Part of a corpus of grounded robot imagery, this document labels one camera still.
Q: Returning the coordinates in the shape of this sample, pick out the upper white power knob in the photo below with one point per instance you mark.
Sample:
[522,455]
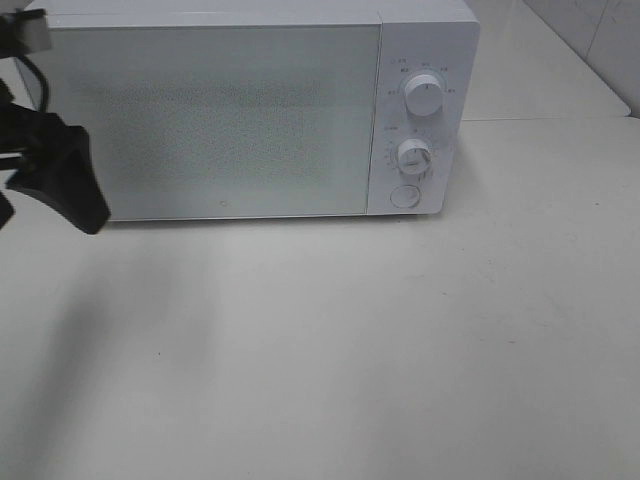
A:
[424,94]

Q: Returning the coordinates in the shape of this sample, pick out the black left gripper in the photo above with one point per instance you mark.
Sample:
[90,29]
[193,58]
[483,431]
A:
[53,162]

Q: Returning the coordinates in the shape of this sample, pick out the white microwave oven body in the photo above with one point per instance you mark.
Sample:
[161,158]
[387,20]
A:
[438,37]

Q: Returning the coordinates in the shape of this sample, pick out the round door release button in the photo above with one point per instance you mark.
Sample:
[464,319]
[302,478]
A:
[405,196]

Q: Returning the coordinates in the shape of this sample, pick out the white microwave door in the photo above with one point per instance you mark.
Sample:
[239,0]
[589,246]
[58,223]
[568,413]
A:
[203,123]

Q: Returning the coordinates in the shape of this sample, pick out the white timer knob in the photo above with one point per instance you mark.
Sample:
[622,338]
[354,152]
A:
[413,157]

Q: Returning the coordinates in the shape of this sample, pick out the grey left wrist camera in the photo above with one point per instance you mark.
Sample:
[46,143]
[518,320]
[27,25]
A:
[24,32]

